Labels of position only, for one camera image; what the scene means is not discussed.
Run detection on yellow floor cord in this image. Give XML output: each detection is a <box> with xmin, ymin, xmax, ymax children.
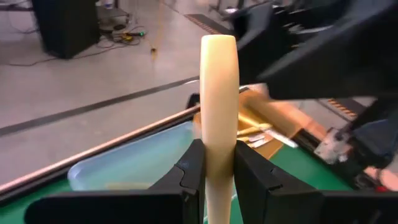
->
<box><xmin>149</xmin><ymin>0</ymin><xmax>165</xmax><ymax>62</ymax></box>

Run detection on green table mat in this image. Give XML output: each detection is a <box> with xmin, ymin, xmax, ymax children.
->
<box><xmin>0</xmin><ymin>144</ymin><xmax>354</xmax><ymax>224</ymax></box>

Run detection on cream-handled table knife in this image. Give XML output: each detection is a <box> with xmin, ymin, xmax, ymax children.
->
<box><xmin>198</xmin><ymin>34</ymin><xmax>240</xmax><ymax>224</ymax></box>

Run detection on loose floor cables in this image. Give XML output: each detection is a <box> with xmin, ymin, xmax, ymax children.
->
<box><xmin>6</xmin><ymin>18</ymin><xmax>147</xmax><ymax>68</ymax></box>

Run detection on black floor cabinet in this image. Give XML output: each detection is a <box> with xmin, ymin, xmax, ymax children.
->
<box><xmin>30</xmin><ymin>0</ymin><xmax>101</xmax><ymax>60</ymax></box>

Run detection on clear plastic bin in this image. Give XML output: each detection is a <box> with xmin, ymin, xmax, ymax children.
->
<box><xmin>67</xmin><ymin>120</ymin><xmax>205</xmax><ymax>192</ymax></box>

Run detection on cream-handled cutlery piece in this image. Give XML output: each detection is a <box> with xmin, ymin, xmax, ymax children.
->
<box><xmin>238</xmin><ymin>111</ymin><xmax>299</xmax><ymax>149</ymax></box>
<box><xmin>238</xmin><ymin>123</ymin><xmax>274</xmax><ymax>149</ymax></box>

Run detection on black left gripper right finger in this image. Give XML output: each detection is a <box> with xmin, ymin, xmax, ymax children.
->
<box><xmin>233</xmin><ymin>139</ymin><xmax>398</xmax><ymax>224</ymax></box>

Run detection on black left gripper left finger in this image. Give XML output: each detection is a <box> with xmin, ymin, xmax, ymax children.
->
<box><xmin>24</xmin><ymin>138</ymin><xmax>207</xmax><ymax>224</ymax></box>

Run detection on black floor cable cover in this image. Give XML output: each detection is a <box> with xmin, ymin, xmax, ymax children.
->
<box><xmin>183</xmin><ymin>12</ymin><xmax>234</xmax><ymax>35</ymax></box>

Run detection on orange plastic bin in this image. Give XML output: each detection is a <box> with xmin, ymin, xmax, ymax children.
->
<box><xmin>192</xmin><ymin>88</ymin><xmax>327</xmax><ymax>160</ymax></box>

